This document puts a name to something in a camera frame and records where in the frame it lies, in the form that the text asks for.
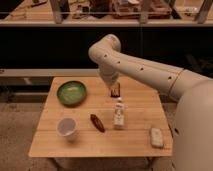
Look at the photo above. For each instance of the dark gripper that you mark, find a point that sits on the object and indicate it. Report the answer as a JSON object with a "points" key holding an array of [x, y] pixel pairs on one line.
{"points": [[115, 90]]}

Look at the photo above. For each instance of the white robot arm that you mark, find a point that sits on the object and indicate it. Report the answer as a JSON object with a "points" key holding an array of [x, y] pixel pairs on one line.
{"points": [[193, 122]]}

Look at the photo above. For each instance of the white bottle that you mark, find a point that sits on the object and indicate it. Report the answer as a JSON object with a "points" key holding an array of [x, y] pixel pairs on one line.
{"points": [[119, 114]]}

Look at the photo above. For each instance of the green bowl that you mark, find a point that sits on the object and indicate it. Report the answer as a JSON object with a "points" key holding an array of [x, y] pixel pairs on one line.
{"points": [[71, 93]]}

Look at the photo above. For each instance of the wooden table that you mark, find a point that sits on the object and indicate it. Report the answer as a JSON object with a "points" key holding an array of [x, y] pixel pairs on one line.
{"points": [[143, 111]]}

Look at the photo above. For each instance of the clear plastic cup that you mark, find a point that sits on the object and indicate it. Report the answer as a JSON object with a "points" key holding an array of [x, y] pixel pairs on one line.
{"points": [[67, 128]]}

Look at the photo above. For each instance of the white sponge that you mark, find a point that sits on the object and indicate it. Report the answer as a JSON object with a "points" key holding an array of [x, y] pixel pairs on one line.
{"points": [[156, 138]]}

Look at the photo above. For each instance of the long background shelf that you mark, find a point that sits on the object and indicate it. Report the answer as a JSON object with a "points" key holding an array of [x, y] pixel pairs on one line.
{"points": [[107, 13]]}

